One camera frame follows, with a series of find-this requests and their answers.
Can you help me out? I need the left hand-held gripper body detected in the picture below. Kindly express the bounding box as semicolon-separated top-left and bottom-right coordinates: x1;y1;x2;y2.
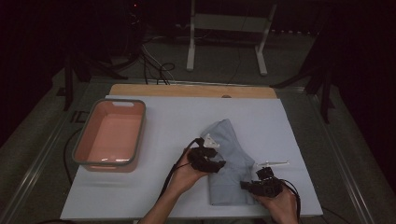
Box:
187;133;220;174

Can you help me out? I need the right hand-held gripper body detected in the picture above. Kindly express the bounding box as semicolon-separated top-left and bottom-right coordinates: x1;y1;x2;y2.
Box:
255;160;290;199

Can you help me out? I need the light blue garment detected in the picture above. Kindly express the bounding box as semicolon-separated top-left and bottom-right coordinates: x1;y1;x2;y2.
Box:
200;119;260;207

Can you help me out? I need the pink plastic basin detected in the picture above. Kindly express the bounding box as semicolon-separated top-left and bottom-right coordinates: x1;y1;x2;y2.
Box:
72;98;148;174

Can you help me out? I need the person's right hand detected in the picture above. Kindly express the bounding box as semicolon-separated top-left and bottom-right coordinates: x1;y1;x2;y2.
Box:
254;186;300;224

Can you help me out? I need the person's left hand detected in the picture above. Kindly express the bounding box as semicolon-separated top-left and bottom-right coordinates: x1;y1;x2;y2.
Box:
169;147;209;198

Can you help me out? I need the white table board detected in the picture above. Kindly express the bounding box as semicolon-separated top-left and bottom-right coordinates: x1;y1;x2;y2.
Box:
60;94;324;220

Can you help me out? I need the black tripod stand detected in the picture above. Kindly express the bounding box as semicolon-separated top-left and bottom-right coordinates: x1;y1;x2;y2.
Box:
55;52;129;112
270;18;337;125

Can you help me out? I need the white metal stand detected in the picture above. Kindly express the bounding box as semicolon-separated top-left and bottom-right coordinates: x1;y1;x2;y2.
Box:
186;0;277;77

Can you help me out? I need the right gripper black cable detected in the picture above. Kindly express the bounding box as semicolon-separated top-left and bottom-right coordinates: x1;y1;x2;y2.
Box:
279;178;303;222

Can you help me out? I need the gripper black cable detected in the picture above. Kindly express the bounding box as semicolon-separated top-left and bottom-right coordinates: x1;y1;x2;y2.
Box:
279;178;303;222
158;138;200;200

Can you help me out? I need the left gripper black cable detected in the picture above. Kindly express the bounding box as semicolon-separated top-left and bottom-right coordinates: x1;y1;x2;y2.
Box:
158;138;200;200

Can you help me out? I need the bundle of floor cables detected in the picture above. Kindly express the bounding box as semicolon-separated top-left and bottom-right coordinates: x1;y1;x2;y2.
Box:
136;43;177;86

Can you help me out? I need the black floor outlet frame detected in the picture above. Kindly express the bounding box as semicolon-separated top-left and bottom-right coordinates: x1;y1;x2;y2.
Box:
70;110;91;124

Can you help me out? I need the black floor cable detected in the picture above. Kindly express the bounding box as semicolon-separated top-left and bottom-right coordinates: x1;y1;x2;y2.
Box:
63;127;83;185

